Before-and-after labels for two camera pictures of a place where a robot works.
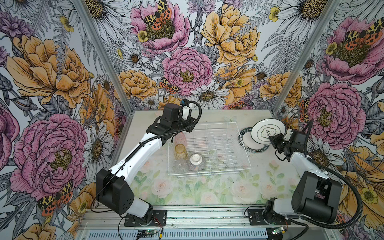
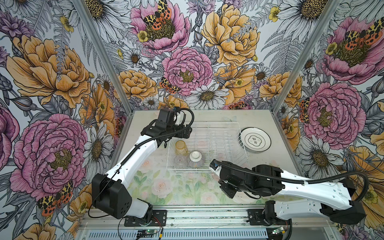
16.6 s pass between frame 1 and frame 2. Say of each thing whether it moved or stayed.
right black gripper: moved
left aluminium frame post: stayed
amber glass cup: moved
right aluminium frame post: stayed
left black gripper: moved
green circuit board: stayed
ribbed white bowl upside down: stayed
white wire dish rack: stayed
